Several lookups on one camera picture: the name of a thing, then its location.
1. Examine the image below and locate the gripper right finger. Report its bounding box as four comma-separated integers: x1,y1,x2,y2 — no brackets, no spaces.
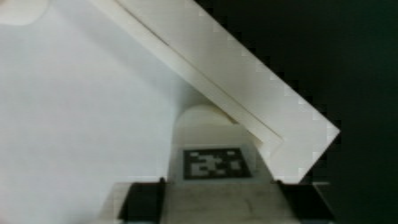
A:
276,181,333,224

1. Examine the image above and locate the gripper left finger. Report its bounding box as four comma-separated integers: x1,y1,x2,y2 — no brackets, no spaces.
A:
117,178,166,224

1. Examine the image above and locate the white table leg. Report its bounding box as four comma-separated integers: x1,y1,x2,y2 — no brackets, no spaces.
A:
161,105,300,224

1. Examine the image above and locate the white square tabletop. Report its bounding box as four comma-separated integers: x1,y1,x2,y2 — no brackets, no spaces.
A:
0,0,339,224

